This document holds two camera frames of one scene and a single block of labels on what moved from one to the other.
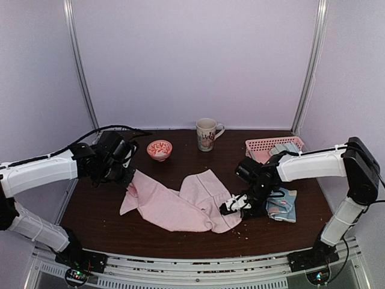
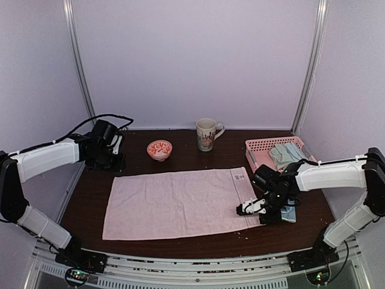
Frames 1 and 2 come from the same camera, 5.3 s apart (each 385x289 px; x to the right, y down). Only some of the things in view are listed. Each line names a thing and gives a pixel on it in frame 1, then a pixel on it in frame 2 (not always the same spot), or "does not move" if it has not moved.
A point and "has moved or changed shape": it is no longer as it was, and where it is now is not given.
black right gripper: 261,211 → 276,219
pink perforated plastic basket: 258,149 does not move
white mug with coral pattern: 206,129 does not move
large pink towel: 195,208 has moved or changed shape
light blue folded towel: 291,147 does not move
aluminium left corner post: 69,11 does not move
